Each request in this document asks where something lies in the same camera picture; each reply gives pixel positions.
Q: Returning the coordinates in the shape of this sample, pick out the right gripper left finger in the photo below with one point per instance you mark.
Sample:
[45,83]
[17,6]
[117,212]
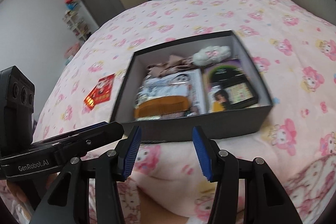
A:
[66,200]

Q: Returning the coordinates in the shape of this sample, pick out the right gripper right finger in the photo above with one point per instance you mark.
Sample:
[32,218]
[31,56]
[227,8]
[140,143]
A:
[266,200]

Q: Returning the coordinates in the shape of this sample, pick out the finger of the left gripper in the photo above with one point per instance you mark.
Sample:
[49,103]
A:
[80,130]

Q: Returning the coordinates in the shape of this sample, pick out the red envelope packet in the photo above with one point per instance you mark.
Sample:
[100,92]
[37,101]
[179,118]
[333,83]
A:
[101,92]

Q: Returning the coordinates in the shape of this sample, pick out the black cardboard box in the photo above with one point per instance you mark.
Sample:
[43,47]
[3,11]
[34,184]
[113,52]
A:
[219,121]

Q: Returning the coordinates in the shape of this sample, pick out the orange wooden comb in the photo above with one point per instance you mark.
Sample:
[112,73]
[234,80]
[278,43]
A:
[162,106]

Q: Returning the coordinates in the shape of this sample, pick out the white shelf with toys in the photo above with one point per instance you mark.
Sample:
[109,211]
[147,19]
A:
[74,21]

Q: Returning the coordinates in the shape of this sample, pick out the small black framed case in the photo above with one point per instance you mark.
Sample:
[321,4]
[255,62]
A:
[241,93]

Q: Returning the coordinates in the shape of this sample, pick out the beige fabric bow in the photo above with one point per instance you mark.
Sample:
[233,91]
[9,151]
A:
[174,64]

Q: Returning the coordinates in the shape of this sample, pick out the cartoon printed notebook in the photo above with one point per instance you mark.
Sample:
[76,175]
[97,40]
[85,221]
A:
[188,84]

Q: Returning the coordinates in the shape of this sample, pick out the purple green card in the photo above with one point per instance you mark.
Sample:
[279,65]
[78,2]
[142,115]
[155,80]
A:
[222,71]

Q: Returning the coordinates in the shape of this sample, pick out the pink cartoon print blanket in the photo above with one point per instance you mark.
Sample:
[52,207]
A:
[293,50]

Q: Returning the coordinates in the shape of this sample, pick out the white fluffy plush pouch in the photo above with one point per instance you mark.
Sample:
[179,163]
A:
[211,55]

